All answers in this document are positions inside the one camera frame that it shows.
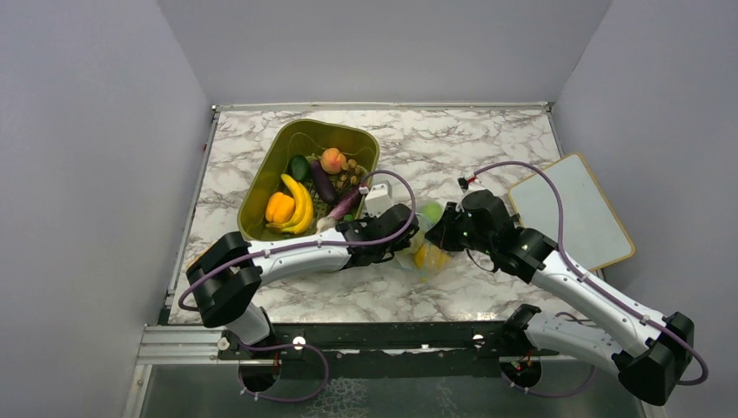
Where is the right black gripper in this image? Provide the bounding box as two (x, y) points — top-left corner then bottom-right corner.
(426, 201), (495, 256)

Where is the green fake lime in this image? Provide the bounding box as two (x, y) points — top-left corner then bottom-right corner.
(419, 200), (445, 226)

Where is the yellow fake lemon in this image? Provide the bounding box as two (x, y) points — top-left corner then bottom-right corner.
(413, 242), (450, 273)

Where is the clear zip top bag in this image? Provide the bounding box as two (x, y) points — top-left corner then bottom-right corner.
(395, 198), (451, 283)

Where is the dark fake eggplant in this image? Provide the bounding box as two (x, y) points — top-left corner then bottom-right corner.
(310, 160), (339, 205)

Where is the orange fake peach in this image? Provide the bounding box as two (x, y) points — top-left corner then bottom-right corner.
(319, 148), (348, 175)

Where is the dark green fake avocado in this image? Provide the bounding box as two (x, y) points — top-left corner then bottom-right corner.
(287, 155), (312, 182)

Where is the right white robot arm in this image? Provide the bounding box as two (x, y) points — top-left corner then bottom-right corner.
(426, 191), (695, 406)

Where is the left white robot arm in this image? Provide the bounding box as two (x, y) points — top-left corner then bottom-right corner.
(182, 204), (419, 358)

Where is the purple fake eggplant in bin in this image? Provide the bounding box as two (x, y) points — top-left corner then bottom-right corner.
(326, 186), (362, 221)

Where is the white red fake radish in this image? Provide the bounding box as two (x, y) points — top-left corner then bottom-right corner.
(316, 216), (338, 233)

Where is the brown fake nut cluster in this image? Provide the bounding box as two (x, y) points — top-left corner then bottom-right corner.
(334, 159), (366, 190)

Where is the yellow fake banana bunch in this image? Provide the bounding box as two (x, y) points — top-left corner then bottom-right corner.
(265, 174), (314, 235)

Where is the orange fake bell pepper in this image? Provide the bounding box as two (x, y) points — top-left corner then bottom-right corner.
(265, 192), (295, 224)

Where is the white board with yellow rim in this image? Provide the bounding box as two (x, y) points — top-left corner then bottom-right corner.
(508, 153), (635, 271)

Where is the olive green plastic bin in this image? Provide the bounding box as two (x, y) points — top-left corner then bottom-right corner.
(237, 119), (379, 241)

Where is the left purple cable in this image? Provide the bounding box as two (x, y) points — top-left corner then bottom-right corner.
(177, 169), (419, 313)

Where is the purple cable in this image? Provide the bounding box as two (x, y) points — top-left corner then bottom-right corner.
(464, 161), (710, 388)
(177, 169), (419, 313)

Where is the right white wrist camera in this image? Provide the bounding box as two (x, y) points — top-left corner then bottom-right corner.
(458, 177), (480, 202)

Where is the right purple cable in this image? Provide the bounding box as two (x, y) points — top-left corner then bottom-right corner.
(464, 161), (710, 388)

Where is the black mounting rail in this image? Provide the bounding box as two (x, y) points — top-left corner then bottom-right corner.
(217, 320), (548, 380)

